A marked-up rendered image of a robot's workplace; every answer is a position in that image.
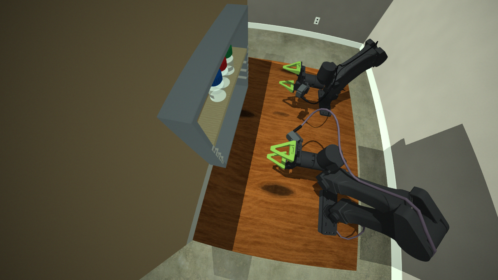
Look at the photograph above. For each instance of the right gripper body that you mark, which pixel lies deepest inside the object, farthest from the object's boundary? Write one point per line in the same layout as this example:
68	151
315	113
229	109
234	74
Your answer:
304	78

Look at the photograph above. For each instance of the clear bottle with blue cap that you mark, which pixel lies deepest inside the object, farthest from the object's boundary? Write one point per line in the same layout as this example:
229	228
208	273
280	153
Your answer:
217	91

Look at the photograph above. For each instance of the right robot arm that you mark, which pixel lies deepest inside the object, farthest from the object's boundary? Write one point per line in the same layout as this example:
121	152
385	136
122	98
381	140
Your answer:
365	59

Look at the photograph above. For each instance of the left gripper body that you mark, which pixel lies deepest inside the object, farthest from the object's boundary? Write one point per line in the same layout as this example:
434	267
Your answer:
302	158

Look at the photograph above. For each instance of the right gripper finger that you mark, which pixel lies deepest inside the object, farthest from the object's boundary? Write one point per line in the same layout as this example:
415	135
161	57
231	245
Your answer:
287	87
296	64

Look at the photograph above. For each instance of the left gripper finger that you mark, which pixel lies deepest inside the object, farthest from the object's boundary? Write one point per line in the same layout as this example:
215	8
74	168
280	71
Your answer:
281	165
291	144

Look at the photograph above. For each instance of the light wooden shelf board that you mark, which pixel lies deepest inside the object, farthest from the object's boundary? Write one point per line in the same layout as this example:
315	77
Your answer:
213	113

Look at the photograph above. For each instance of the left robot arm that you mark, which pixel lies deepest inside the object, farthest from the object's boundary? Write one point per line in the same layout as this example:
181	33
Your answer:
392	215

